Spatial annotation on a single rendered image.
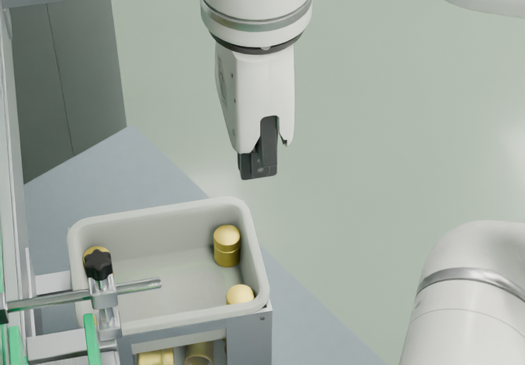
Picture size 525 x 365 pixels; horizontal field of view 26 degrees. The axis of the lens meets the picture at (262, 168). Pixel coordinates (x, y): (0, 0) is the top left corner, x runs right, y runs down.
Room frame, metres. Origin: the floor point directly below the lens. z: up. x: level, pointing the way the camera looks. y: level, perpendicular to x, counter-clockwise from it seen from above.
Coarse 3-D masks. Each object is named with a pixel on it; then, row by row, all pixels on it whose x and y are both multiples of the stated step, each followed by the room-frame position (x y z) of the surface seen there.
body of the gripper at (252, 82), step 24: (216, 48) 0.68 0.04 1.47; (240, 48) 0.63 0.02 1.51; (264, 48) 0.63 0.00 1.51; (288, 48) 0.63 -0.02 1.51; (216, 72) 0.69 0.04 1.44; (240, 72) 0.62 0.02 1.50; (264, 72) 0.62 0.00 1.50; (288, 72) 0.63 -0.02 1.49; (240, 96) 0.61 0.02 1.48; (264, 96) 0.62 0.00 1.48; (288, 96) 0.62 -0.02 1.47; (240, 120) 0.61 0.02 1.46; (288, 120) 0.62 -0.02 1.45; (240, 144) 0.61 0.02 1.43; (288, 144) 0.62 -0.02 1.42
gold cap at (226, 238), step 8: (216, 232) 0.89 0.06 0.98; (224, 232) 0.89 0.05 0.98; (232, 232) 0.89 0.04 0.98; (240, 232) 0.89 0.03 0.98; (216, 240) 0.87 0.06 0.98; (224, 240) 0.87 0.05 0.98; (232, 240) 0.87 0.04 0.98; (240, 240) 0.88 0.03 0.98; (216, 248) 0.87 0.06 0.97; (224, 248) 0.87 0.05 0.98; (232, 248) 0.87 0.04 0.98; (240, 248) 0.88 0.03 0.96; (216, 256) 0.87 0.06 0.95; (224, 256) 0.87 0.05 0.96; (232, 256) 0.87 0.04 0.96; (224, 264) 0.87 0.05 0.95; (232, 264) 0.87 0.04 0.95
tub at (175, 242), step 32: (96, 224) 0.88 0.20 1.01; (128, 224) 0.89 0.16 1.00; (160, 224) 0.89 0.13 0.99; (192, 224) 0.90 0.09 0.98; (224, 224) 0.91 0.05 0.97; (128, 256) 0.88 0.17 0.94; (160, 256) 0.88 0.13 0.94; (192, 256) 0.88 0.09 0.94; (256, 256) 0.83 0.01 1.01; (160, 288) 0.83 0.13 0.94; (192, 288) 0.83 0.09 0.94; (224, 288) 0.83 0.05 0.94; (256, 288) 0.79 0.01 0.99; (128, 320) 0.79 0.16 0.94; (160, 320) 0.74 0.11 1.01; (192, 320) 0.74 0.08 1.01
